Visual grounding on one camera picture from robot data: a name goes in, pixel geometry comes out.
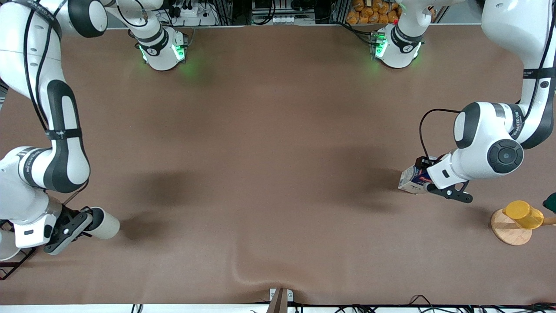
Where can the dark green cup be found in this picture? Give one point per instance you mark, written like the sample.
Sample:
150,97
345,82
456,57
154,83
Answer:
551,203

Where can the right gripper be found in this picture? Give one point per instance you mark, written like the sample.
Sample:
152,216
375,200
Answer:
71,212

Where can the wooden cup stand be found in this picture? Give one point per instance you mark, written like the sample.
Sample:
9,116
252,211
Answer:
508,232

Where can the bag of orange bread rolls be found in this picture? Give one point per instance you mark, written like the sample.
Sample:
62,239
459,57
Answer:
373,12

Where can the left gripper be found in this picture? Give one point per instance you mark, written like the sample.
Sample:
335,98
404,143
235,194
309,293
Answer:
422,163

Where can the blue milk carton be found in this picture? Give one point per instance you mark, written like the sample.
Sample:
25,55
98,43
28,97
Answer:
410,180

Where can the metal table bracket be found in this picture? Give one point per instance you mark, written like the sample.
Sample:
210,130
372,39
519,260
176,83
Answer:
280,300

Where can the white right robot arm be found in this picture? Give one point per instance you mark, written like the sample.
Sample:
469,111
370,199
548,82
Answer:
65,165

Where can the white power strip black plugs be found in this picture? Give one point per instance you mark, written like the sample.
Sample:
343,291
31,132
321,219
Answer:
193,12

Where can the grey cup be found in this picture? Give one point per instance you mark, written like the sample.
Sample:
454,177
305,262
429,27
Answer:
107,225

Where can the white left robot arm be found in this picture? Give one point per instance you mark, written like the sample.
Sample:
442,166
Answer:
491,139

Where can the yellow cup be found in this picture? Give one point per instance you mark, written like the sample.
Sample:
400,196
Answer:
523,215

